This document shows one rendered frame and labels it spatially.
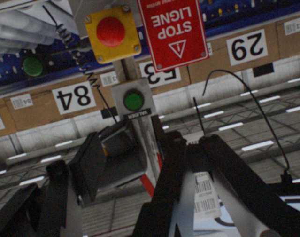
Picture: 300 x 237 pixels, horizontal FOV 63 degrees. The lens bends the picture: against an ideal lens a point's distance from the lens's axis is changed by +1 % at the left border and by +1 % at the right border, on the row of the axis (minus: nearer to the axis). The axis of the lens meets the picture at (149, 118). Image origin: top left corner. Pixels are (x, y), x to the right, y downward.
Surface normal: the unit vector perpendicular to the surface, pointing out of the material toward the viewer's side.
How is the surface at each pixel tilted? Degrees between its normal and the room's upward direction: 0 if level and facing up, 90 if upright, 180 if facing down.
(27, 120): 90
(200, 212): 90
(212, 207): 90
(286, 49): 90
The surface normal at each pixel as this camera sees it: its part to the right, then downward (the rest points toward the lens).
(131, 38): 0.05, 0.24
